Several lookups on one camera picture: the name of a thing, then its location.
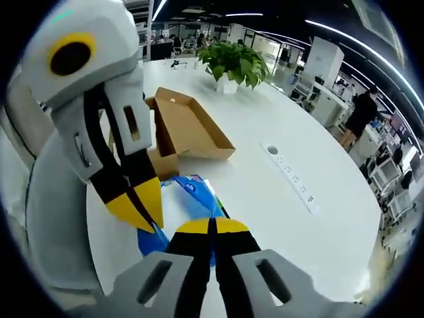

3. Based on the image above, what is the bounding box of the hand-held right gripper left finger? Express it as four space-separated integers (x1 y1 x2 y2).
109 220 213 318

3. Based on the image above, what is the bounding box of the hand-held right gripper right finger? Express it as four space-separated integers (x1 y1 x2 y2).
211 218 335 318

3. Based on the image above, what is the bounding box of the brown cardboard shoe box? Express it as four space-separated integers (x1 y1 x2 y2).
107 87 237 182

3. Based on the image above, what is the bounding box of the blue wet wipes pack white label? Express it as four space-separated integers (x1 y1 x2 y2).
137 174 229 266

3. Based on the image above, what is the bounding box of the white table power strip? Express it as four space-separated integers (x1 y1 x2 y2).
260 142 320 215

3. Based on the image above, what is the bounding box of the green potted plant white pot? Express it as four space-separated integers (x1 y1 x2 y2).
195 41 271 95

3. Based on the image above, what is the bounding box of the white office desk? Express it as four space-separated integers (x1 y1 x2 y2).
311 82 352 129

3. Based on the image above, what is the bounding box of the ceiling air conditioner vent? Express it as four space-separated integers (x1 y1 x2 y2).
352 0 405 64

